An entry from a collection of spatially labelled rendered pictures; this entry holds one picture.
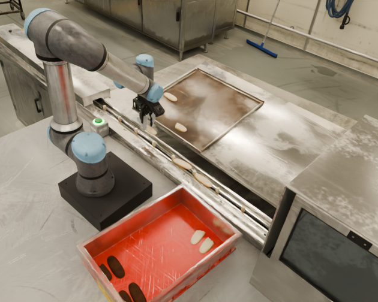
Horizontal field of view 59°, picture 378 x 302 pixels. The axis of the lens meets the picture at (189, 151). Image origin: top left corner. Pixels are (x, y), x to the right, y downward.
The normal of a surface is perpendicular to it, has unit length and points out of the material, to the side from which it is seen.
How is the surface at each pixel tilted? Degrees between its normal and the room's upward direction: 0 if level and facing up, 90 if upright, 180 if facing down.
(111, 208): 4
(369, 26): 90
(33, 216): 0
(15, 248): 0
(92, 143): 10
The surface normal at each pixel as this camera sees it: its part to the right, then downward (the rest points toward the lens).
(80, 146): 0.17, -0.65
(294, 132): -0.05, -0.68
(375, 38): -0.70, 0.42
